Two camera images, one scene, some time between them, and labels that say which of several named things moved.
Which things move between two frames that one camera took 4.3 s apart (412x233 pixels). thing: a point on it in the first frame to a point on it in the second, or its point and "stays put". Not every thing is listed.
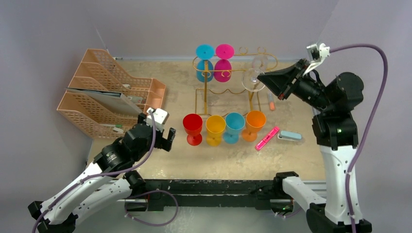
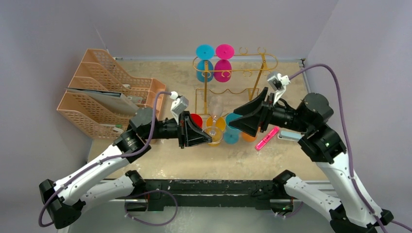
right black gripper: [290, 82] to [263, 113]
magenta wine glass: [222, 69] stays put
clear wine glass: [249, 80] to [215, 109]
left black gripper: [162, 142] to [193, 135]
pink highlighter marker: [261, 144] stays put
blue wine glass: [234, 122] stays put
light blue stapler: [289, 136] stays put
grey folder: [115, 99] stays put
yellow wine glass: [215, 125] stays put
